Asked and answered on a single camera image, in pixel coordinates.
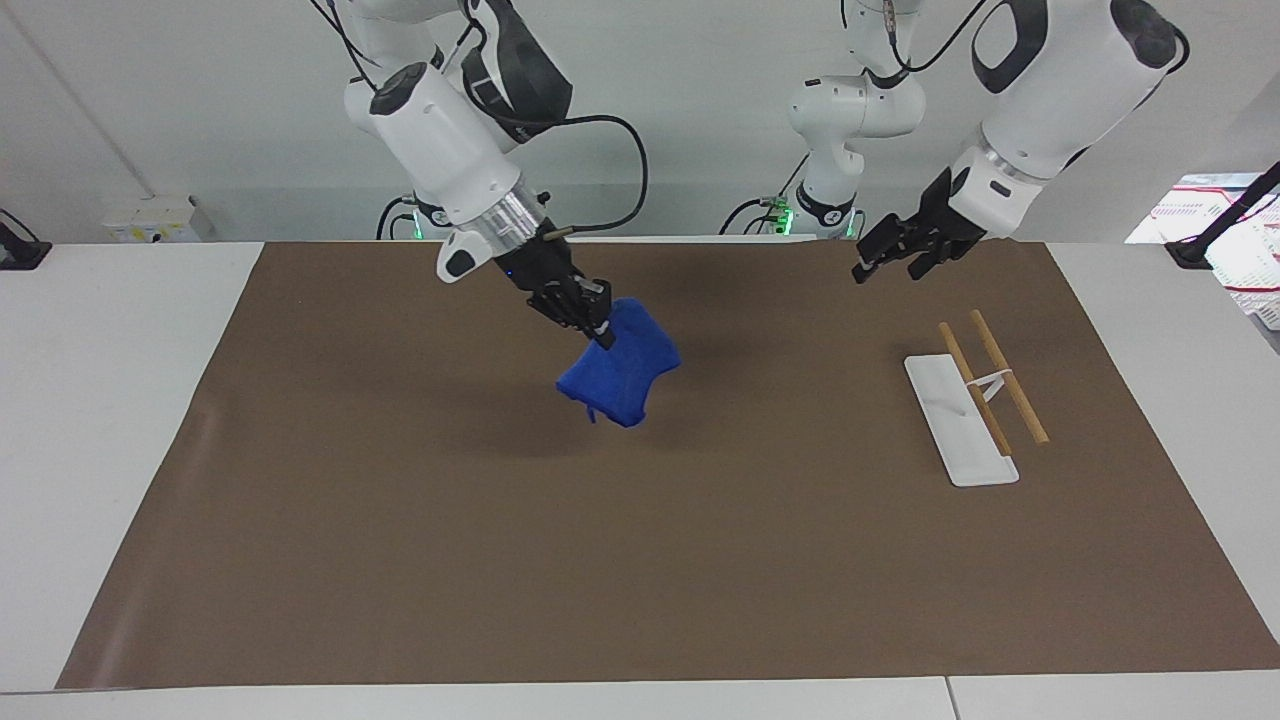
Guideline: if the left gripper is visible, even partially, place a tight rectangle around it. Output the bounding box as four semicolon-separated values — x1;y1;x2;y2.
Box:
851;167;990;286

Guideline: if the white wall socket box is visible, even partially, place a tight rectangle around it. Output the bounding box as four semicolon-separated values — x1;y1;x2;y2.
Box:
102;194;217;245

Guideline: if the black cable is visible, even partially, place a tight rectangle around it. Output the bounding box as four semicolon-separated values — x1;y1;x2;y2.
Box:
719;152;813;237
308;0;379;93
375;193;419;242
838;0;993;77
478;92;650;240

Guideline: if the blue towel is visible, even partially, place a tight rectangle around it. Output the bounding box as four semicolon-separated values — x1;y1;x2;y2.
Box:
555;296;684;429

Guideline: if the white rack with wooden rods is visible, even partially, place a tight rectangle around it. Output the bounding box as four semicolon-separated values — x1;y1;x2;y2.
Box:
903;308;1052;489

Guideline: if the black stand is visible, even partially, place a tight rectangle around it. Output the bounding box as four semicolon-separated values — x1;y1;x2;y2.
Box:
0;208;54;272
1164;160;1280;271

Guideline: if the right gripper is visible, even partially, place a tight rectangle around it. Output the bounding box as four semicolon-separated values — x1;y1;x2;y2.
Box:
494;233;618;351

